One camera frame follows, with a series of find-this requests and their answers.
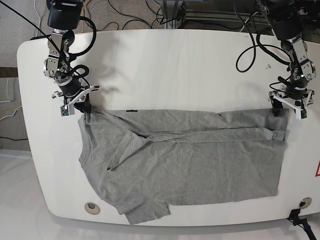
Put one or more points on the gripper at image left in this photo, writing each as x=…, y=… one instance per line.
x=72, y=91

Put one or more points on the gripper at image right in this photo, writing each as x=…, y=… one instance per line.
x=295, y=99

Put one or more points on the grey t-shirt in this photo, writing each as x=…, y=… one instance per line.
x=144, y=161

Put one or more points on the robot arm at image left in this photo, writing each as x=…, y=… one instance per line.
x=64, y=17

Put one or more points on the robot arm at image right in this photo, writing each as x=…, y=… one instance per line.
x=283, y=19

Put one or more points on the red warning triangle sticker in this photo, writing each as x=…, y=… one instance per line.
x=317, y=173

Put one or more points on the wrist camera at image right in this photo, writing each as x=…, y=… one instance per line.
x=301, y=113

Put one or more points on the wrist camera at image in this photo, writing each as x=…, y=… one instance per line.
x=301, y=113
x=67, y=110

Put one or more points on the wrist camera at image left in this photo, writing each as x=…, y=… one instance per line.
x=67, y=110

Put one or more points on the right table cable grommet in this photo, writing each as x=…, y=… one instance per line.
x=304, y=203

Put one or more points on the table cable grommet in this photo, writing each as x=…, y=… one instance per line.
x=304, y=203
x=92, y=208

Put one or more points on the left table cable grommet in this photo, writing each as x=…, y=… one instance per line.
x=92, y=208

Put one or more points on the black clamp with cable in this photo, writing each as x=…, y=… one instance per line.
x=301, y=222

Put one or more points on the aluminium frame post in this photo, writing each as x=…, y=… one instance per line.
x=173, y=13

